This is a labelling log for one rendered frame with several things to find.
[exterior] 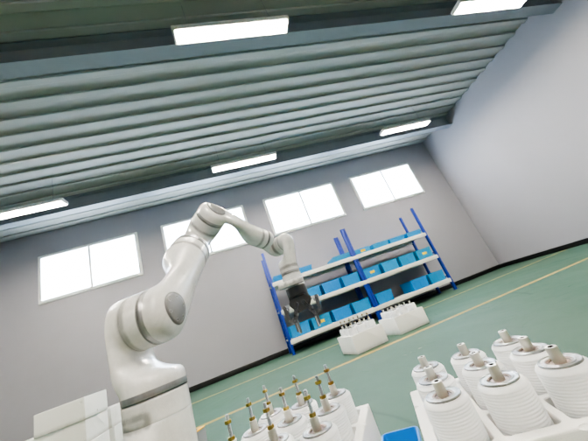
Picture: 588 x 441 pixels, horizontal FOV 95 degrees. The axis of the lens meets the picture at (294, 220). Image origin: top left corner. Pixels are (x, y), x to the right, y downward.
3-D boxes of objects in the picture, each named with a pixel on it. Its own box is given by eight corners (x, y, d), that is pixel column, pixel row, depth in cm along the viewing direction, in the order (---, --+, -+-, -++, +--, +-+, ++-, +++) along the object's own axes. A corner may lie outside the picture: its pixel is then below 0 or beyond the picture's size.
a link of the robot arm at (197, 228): (189, 222, 88) (160, 262, 65) (204, 199, 86) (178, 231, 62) (214, 236, 91) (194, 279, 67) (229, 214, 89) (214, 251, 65)
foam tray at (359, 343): (388, 340, 285) (381, 323, 291) (358, 354, 272) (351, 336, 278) (371, 341, 320) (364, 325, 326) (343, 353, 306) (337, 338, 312)
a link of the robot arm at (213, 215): (265, 220, 101) (253, 238, 103) (199, 195, 83) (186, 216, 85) (275, 235, 94) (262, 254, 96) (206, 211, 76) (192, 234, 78)
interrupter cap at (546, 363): (595, 361, 50) (592, 358, 50) (551, 374, 51) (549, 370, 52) (569, 353, 57) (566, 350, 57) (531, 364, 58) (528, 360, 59)
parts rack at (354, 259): (458, 288, 557) (414, 206, 622) (291, 355, 471) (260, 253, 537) (439, 292, 616) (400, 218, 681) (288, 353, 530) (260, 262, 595)
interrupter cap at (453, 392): (466, 398, 54) (465, 395, 54) (430, 409, 56) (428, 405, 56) (457, 386, 61) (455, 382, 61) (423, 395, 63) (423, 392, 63)
